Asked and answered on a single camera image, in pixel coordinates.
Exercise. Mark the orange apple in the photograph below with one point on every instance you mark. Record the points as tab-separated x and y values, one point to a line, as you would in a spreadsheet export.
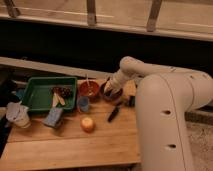
87	124

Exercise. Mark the spoon in orange bowl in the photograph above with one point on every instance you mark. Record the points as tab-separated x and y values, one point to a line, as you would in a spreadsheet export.
87	80

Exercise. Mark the blue cup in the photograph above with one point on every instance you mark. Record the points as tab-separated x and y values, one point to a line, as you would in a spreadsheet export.
83	104

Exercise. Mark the orange bowl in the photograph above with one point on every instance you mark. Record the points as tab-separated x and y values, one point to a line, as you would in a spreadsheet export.
94	87

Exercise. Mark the green plastic tray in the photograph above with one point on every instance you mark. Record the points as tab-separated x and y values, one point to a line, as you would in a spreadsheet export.
38	96

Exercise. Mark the purple bowl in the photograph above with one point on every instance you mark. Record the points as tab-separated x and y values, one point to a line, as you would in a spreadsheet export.
111	97

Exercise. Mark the small black block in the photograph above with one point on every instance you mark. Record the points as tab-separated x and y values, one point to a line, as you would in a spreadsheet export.
131	102

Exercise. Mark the blue sponge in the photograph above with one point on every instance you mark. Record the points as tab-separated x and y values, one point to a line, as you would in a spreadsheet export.
53	117

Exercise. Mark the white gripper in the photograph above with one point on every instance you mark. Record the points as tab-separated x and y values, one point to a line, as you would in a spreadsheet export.
114	84

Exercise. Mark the white crumpled cloth cup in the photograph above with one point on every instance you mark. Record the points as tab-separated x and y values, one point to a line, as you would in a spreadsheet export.
18	114

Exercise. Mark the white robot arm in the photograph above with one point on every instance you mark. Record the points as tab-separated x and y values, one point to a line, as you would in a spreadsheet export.
163	96

